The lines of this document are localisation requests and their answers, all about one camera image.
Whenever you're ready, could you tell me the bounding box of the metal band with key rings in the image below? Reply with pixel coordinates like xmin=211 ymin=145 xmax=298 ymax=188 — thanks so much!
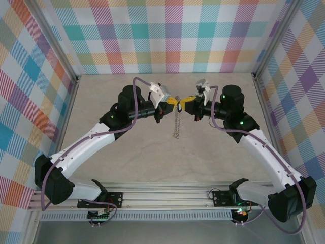
xmin=171 ymin=98 xmax=182 ymax=140

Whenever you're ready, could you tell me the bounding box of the green circuit board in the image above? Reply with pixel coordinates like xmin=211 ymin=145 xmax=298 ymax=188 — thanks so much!
xmin=231 ymin=207 xmax=252 ymax=217
xmin=87 ymin=207 xmax=114 ymax=220

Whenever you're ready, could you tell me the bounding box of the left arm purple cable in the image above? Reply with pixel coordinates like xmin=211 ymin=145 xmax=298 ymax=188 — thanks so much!
xmin=40 ymin=77 xmax=155 ymax=227

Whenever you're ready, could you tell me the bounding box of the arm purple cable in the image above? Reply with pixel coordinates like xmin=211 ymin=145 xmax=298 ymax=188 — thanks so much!
xmin=209 ymin=85 xmax=308 ymax=234
xmin=40 ymin=77 xmax=155 ymax=227

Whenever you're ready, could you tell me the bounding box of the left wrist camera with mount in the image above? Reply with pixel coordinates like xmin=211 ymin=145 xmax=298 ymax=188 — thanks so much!
xmin=149 ymin=81 xmax=170 ymax=109

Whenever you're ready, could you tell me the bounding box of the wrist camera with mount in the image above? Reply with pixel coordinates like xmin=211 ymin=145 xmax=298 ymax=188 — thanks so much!
xmin=149 ymin=81 xmax=170 ymax=109
xmin=194 ymin=78 xmax=212 ymax=105

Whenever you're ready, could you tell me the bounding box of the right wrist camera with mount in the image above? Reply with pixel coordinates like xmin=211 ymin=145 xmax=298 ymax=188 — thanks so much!
xmin=194 ymin=78 xmax=212 ymax=105

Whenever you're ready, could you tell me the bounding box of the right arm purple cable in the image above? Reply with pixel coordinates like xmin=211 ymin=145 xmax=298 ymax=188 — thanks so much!
xmin=209 ymin=85 xmax=308 ymax=234

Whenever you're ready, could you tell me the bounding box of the aluminium table side rail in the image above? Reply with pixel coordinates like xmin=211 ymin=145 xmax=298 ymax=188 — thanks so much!
xmin=251 ymin=73 xmax=295 ymax=178
xmin=47 ymin=75 xmax=82 ymax=166

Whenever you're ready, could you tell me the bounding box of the aluminium corner post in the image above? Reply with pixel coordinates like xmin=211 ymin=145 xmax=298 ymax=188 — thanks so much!
xmin=250 ymin=0 xmax=305 ymax=82
xmin=24 ymin=0 xmax=82 ymax=84

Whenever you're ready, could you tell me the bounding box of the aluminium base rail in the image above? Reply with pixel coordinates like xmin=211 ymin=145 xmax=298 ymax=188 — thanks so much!
xmin=27 ymin=180 xmax=308 ymax=211

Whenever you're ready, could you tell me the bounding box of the grey slotted cable duct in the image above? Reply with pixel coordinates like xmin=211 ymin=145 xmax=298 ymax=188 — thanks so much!
xmin=40 ymin=212 xmax=235 ymax=222

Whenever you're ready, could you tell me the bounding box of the aluminium frame bar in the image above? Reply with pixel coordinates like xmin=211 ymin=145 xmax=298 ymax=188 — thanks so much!
xmin=296 ymin=208 xmax=314 ymax=244
xmin=24 ymin=210 xmax=43 ymax=244

